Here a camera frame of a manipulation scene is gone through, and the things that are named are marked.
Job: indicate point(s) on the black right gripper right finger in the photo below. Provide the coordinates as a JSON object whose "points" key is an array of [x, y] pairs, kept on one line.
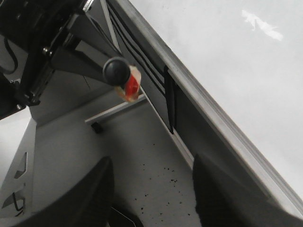
{"points": [[223, 202]]}

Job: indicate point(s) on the large white whiteboard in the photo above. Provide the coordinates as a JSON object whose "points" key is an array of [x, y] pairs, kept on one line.
{"points": [[248, 55]]}

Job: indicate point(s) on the white black whiteboard marker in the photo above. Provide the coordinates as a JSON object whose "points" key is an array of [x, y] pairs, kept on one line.
{"points": [[116, 71]]}

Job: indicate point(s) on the grey aluminium whiteboard tray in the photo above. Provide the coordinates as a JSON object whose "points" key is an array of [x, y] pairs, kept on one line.
{"points": [[248, 154]]}

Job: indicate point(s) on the red round magnet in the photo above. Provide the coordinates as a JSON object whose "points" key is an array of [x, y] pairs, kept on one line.
{"points": [[130, 92]]}

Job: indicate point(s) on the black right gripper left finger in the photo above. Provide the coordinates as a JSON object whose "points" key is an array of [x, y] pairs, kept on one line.
{"points": [[86, 204]]}

